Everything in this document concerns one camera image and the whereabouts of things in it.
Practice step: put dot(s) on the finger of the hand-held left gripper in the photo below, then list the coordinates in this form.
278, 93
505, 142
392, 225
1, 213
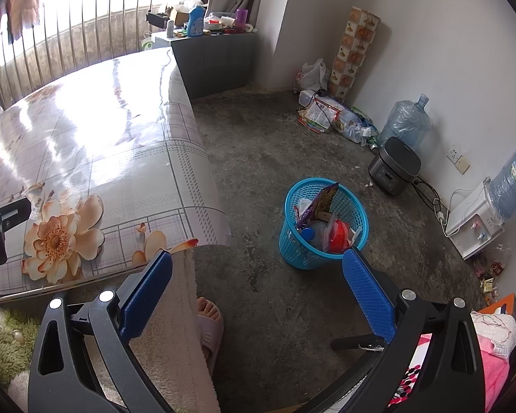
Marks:
8, 215

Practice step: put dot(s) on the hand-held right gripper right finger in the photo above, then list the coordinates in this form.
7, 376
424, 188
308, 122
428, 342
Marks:
367, 292

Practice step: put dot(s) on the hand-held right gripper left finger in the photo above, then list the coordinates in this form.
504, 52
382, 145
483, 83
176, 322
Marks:
148, 292

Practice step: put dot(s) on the red wrapper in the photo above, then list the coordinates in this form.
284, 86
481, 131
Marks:
339, 236

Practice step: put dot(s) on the blue plastic mesh basket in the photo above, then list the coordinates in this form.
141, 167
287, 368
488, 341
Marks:
301, 254

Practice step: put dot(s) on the clear plastic bottle blue cap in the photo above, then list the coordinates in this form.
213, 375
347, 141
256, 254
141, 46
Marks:
308, 233

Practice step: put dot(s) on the small cardboard box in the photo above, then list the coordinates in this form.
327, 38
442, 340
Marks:
324, 216

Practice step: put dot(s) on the purple yellow snack wrapper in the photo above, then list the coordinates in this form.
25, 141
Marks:
322, 200

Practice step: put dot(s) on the white tissue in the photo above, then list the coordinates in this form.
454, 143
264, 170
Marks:
305, 208

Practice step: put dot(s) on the person's foot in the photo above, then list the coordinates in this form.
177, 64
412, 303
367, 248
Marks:
207, 309

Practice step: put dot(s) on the pink slipper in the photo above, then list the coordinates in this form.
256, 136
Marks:
210, 340

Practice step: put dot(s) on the pink black floral cloth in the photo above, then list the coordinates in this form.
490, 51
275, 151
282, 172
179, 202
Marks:
410, 374

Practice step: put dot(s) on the green fluffy cloth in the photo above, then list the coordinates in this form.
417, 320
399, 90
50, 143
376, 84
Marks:
2, 348

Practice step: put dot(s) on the white water dispenser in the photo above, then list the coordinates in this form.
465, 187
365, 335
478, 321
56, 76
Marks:
473, 223

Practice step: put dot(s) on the scattered snack wrappers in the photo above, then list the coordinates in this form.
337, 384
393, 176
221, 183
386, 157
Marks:
492, 275

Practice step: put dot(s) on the dark grey rice cooker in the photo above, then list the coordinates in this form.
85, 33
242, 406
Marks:
393, 165

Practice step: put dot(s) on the orange box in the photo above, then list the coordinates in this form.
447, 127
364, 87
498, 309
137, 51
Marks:
499, 303

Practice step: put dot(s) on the white lace cloth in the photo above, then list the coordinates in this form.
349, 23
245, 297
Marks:
494, 331

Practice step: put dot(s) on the pile of clear plastic bags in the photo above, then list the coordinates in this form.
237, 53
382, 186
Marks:
354, 124

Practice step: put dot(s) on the empty blue water jug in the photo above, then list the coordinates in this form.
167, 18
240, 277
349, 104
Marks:
404, 122

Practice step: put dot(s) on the blue dispenser water bottle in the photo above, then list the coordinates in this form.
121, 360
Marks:
514, 180

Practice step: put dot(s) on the printed paper packet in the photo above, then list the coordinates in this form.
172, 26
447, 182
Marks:
320, 114

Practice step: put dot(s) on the metal balcony railing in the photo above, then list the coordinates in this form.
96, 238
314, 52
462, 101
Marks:
90, 34

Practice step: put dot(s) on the pink hanging jacket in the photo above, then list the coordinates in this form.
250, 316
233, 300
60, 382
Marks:
26, 2

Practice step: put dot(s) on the white green shopping bag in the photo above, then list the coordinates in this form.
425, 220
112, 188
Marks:
147, 44

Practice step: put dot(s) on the white plastic bag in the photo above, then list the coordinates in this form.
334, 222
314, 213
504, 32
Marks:
311, 75

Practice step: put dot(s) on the grey cabinet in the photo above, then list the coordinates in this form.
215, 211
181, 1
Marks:
215, 64

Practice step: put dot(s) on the open cardboard box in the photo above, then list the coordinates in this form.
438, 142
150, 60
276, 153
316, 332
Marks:
181, 15

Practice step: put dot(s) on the blue detergent bottle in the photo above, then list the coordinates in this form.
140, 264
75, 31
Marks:
196, 21

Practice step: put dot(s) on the white paper roll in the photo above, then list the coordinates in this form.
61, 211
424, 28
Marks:
227, 23

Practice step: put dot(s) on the purple cup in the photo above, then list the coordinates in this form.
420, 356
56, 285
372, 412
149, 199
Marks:
241, 20

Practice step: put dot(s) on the beige wall plate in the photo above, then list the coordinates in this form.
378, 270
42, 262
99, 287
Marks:
462, 164

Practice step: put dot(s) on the white wall socket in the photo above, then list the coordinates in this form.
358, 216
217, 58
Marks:
454, 153

